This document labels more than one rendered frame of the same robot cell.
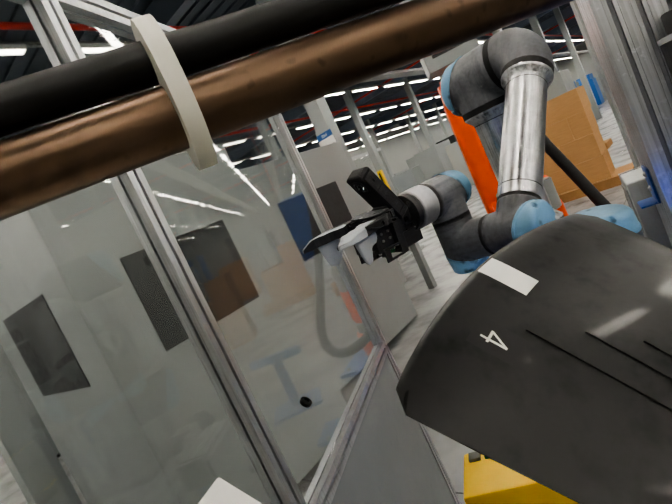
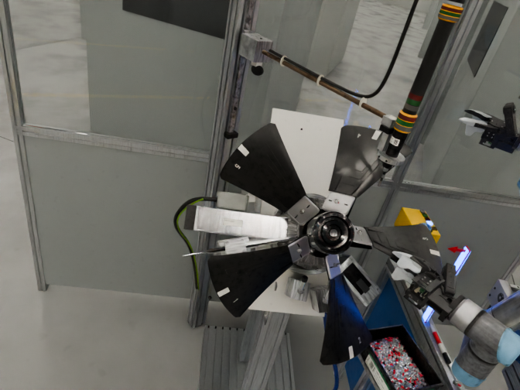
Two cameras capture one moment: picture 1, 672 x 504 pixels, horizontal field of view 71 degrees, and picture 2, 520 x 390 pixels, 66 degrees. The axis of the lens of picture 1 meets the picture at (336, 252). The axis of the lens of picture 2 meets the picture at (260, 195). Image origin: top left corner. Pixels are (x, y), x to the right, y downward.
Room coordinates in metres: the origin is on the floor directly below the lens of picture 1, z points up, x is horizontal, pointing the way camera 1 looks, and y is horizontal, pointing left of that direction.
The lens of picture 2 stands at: (-0.53, -0.98, 1.87)
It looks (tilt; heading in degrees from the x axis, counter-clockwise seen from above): 33 degrees down; 62
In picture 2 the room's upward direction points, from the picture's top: 13 degrees clockwise
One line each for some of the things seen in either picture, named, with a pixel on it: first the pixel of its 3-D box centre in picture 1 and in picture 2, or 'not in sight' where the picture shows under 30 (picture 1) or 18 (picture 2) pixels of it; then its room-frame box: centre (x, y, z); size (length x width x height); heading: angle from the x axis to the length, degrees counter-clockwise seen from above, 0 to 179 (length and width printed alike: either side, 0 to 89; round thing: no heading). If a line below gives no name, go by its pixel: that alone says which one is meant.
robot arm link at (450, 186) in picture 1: (441, 196); not in sight; (0.91, -0.23, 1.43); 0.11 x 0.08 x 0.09; 125
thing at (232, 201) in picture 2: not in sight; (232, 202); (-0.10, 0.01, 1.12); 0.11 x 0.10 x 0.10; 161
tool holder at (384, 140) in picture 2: not in sight; (393, 139); (0.19, -0.26, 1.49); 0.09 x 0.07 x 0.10; 106
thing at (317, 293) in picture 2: not in sight; (322, 298); (0.16, -0.26, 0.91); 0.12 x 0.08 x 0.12; 71
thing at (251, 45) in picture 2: not in sight; (254, 46); (0.02, 0.33, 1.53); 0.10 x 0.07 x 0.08; 106
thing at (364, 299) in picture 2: not in sight; (350, 278); (0.25, -0.26, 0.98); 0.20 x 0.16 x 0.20; 71
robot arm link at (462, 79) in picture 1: (514, 166); not in sight; (1.06, -0.44, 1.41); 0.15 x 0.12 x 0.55; 35
